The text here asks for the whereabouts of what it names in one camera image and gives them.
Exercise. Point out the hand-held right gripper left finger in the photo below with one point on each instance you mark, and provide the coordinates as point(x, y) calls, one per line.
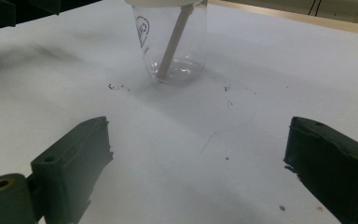
point(71, 168)

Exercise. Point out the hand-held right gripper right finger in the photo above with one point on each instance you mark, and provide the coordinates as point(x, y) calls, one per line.
point(335, 165)

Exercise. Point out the white straw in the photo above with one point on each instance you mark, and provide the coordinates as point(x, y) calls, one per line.
point(174, 43)

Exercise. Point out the clear plastic cup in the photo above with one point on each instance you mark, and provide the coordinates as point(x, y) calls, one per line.
point(195, 40)

